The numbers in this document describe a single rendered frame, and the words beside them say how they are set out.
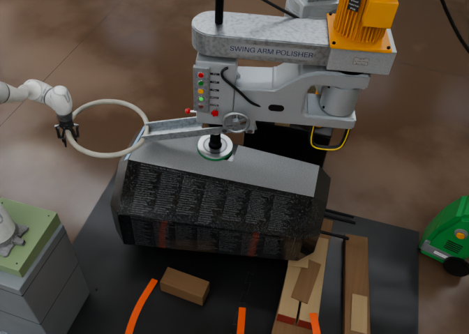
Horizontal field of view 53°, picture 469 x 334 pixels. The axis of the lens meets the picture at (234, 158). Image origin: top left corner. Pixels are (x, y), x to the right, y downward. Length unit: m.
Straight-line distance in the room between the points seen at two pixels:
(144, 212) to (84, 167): 1.25
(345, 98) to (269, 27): 0.54
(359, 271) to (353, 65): 1.59
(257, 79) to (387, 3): 0.76
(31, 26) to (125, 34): 1.04
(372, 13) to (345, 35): 0.21
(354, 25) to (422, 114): 2.68
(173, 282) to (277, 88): 1.45
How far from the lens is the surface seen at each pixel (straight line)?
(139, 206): 2.84
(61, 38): 5.45
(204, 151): 2.81
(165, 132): 2.76
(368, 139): 4.35
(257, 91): 2.41
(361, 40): 2.24
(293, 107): 2.48
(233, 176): 2.72
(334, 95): 2.46
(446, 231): 3.45
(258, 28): 2.29
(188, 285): 3.11
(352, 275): 3.35
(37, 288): 2.66
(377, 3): 2.09
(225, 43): 2.24
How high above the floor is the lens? 2.91
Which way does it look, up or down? 48 degrees down
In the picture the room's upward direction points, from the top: 4 degrees clockwise
